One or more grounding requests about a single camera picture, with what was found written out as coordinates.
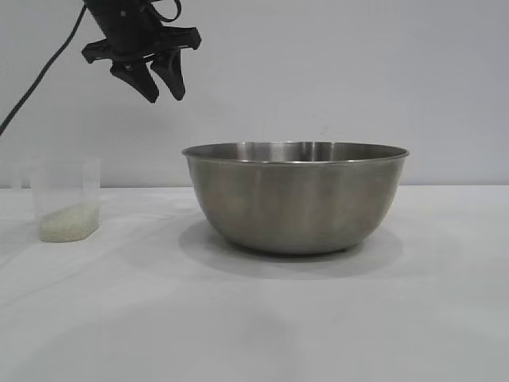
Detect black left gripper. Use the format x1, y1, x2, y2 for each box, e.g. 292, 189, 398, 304
81, 0, 202, 104

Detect clear plastic measuring cup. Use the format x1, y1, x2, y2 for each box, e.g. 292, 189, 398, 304
13, 157, 103, 243

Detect stainless steel mixing bowl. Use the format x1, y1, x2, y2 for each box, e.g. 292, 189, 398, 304
181, 139, 410, 255

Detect white rice grains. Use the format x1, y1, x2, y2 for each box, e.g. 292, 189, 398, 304
38, 201, 100, 243

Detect short black looped cable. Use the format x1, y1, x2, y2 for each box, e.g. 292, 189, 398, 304
153, 0, 183, 22

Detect long black left arm cable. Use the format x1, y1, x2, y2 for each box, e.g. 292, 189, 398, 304
0, 6, 87, 138

